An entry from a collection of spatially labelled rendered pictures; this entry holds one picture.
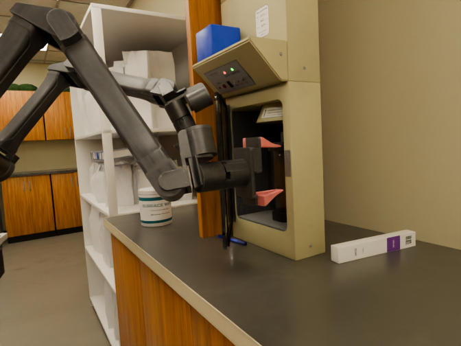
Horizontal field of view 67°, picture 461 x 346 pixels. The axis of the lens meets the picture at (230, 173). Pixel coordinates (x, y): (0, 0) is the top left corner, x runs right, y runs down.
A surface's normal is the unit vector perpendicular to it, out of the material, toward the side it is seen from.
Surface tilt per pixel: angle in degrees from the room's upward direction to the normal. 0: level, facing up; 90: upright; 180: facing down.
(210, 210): 90
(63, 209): 90
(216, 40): 90
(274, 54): 90
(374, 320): 0
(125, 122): 74
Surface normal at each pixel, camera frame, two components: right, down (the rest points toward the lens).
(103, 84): 0.11, -0.24
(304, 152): 0.51, 0.05
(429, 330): -0.05, -0.99
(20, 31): 0.00, 0.00
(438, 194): -0.86, 0.09
